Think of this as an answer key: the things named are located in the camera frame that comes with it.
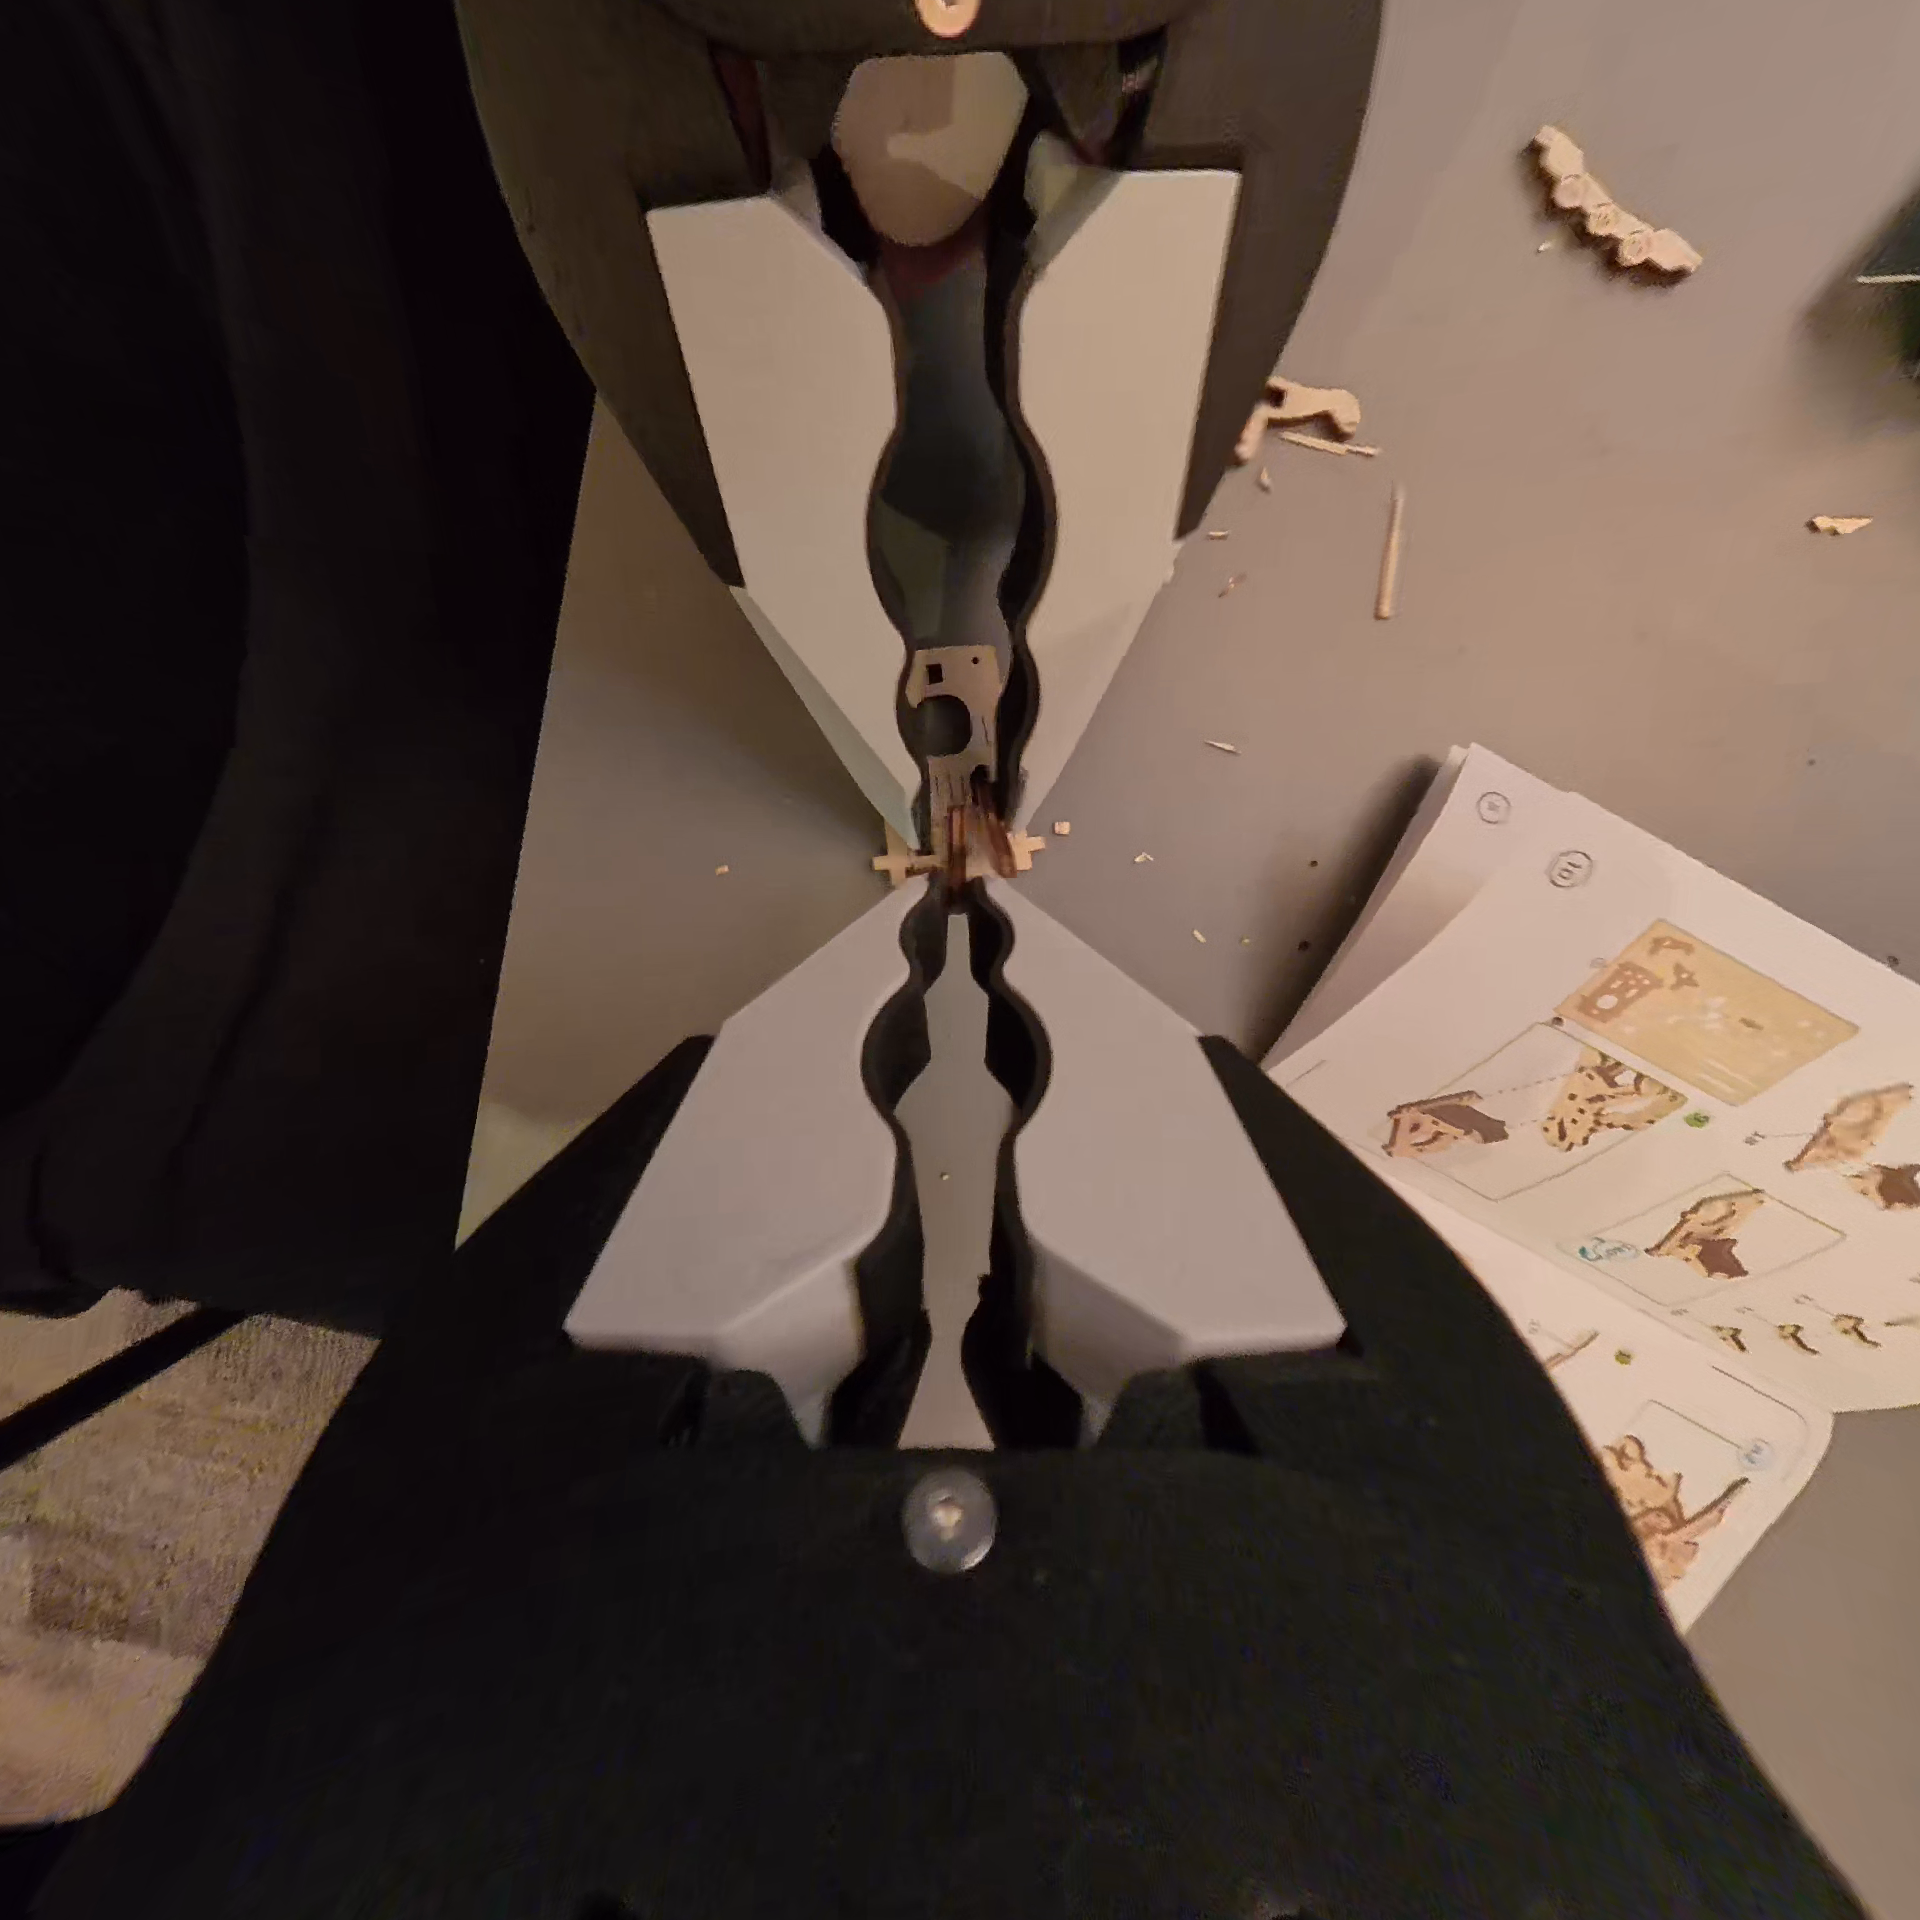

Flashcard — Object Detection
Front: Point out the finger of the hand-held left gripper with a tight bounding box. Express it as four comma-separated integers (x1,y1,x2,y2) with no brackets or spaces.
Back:
645,162,923,852
997,143,1251,825

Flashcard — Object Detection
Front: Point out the small dark wooden part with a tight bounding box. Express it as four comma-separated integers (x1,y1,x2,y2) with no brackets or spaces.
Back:
937,803,1011,905

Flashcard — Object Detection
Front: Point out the black cloth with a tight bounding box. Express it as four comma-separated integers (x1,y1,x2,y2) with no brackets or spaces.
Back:
0,0,606,1318

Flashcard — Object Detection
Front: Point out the dark green object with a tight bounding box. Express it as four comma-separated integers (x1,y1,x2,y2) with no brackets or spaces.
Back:
1852,195,1920,379

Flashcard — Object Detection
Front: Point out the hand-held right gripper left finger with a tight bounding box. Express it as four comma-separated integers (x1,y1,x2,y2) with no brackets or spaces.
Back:
562,879,941,1450

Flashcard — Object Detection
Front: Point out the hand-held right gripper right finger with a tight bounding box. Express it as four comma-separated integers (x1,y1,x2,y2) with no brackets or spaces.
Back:
959,879,1346,1450

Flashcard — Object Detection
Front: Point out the wooden plate with round hole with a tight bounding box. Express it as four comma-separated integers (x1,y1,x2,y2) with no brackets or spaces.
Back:
874,644,1050,888

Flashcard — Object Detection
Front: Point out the instruction booklet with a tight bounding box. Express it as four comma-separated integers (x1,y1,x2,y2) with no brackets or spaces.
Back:
1265,744,1920,1633

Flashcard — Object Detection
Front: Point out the curved wooden model part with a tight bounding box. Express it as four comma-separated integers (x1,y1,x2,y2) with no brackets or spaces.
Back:
1234,378,1382,464

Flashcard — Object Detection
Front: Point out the honeycomb-edged wooden strip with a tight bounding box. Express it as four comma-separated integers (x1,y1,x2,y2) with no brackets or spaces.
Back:
1527,126,1705,281

